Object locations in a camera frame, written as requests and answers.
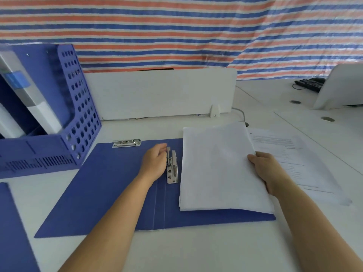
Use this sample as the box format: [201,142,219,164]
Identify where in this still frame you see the person's right hand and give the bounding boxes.
[247,151,293,196]

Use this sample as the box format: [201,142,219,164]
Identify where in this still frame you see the person's left hand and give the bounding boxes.
[138,143,168,184]

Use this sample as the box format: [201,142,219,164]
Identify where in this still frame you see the metal folder spring clamp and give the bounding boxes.
[166,147,179,185]

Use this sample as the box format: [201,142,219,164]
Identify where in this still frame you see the stack of white paper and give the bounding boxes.
[178,122,275,215]

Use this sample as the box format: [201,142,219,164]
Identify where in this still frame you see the person's right forearm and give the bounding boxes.
[268,181,363,272]

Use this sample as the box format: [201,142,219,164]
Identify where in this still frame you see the person's left forearm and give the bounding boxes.
[58,174,156,272]

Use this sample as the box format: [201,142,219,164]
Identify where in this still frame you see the small metal folder clip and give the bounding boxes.
[112,139,142,148]

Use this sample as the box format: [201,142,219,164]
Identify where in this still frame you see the printed paper sheets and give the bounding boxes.
[247,127,353,206]

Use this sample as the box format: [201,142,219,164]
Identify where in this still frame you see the white desk divider panel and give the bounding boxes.
[83,67,238,121]

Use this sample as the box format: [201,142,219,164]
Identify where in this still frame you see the open blue file folder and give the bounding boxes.
[34,138,276,239]

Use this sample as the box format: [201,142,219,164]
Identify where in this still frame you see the blue perforated file rack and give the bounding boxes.
[0,43,102,179]

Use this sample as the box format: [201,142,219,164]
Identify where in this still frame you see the black keyboard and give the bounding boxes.
[293,77,326,93]

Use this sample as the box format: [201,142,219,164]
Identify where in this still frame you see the white angled partition panel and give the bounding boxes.
[313,62,363,110]

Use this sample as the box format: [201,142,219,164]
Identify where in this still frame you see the red blue striped tarp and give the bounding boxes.
[0,0,363,81]

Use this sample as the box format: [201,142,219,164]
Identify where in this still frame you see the white binder with blue label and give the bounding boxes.
[0,49,63,134]

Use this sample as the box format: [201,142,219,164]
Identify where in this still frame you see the plain white binder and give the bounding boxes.
[0,102,26,139]

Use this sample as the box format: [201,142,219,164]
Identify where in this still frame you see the closed blue folder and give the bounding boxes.
[0,182,41,272]

